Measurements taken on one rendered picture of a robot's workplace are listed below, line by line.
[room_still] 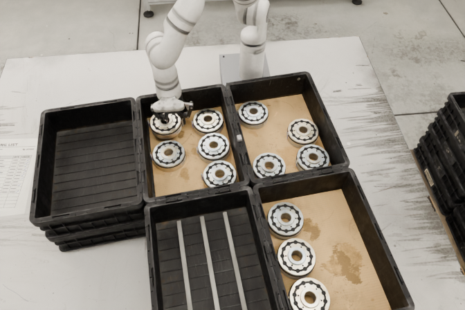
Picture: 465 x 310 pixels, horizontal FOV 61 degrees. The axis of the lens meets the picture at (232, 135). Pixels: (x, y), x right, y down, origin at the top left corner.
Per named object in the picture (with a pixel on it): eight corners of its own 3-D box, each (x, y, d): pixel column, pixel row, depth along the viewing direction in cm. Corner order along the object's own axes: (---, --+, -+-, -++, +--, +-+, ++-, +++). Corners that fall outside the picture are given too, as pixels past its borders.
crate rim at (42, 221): (43, 114, 127) (41, 109, 125) (136, 100, 131) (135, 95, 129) (32, 228, 104) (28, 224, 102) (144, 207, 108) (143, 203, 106)
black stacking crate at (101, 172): (55, 132, 135) (41, 111, 126) (141, 119, 139) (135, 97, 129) (46, 241, 112) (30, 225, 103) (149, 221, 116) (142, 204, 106)
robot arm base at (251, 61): (237, 67, 156) (238, 32, 143) (259, 65, 157) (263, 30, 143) (241, 83, 150) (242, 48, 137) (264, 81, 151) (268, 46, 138)
